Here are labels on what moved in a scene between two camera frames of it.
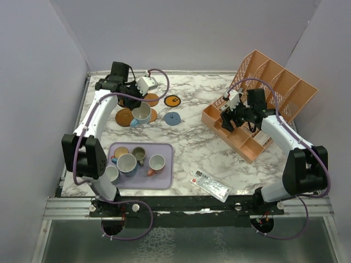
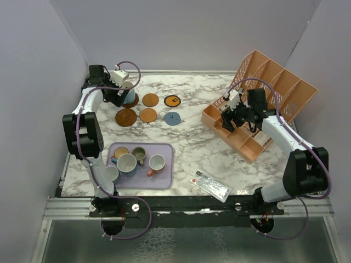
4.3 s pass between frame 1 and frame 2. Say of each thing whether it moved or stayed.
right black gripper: stayed
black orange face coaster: stayed
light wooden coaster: stayed
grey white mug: stayed
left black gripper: moved
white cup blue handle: moved
